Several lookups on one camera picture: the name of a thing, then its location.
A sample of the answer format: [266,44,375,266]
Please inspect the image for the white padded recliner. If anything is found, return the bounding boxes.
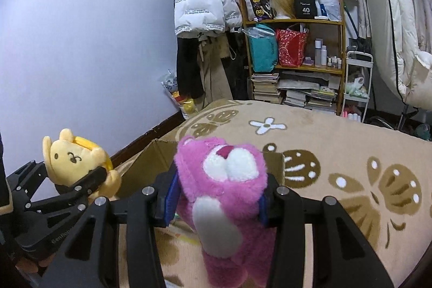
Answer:
[363,0,432,127]

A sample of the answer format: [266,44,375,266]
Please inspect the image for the wooden shelf unit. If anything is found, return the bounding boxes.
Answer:
[240,0,346,116]

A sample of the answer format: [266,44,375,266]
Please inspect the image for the clear plastic bag of toys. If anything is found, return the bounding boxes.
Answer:
[160,70,198,121]

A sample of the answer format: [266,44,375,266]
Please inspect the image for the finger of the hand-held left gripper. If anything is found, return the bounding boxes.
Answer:
[5,160,46,204]
[25,167,108,218]

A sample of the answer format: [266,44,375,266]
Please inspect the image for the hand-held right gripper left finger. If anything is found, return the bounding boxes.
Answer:
[39,171,179,288]

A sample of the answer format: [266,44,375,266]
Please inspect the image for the black hanging garment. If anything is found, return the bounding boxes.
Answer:
[176,36,205,100]
[224,28,250,101]

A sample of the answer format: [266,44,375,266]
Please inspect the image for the blonde wig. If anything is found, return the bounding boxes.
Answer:
[266,0,299,19]

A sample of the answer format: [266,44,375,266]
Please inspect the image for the cardboard box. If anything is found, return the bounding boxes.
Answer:
[113,138,286,246]

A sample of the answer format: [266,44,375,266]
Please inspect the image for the beige hanging coat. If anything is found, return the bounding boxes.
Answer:
[199,36,233,103]

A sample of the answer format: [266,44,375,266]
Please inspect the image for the red patterned bag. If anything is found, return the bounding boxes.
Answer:
[275,26,309,67]

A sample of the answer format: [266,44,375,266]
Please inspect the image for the person's left hand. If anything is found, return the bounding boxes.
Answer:
[15,256,51,277]

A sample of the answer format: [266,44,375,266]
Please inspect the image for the white trolley cart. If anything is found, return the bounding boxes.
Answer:
[342,51,373,123]

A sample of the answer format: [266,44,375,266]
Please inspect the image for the pile of papers and magazines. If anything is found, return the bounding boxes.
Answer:
[277,70,340,113]

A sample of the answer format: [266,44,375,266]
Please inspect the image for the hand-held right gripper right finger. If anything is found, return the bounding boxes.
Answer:
[258,173,395,288]

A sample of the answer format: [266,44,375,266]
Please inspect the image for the pink bear plush toy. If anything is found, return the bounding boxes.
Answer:
[173,136,279,288]

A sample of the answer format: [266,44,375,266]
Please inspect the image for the teal bag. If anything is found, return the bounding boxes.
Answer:
[248,24,279,73]

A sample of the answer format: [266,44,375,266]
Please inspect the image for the stack of books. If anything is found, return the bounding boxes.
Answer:
[251,72,281,104]

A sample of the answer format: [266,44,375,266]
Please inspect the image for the white bottle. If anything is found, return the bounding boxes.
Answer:
[315,39,328,67]

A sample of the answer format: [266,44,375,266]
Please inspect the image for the yellow dog plush toy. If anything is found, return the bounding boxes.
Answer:
[42,128,121,202]

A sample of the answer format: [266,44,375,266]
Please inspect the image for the black box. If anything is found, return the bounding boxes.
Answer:
[293,0,316,19]

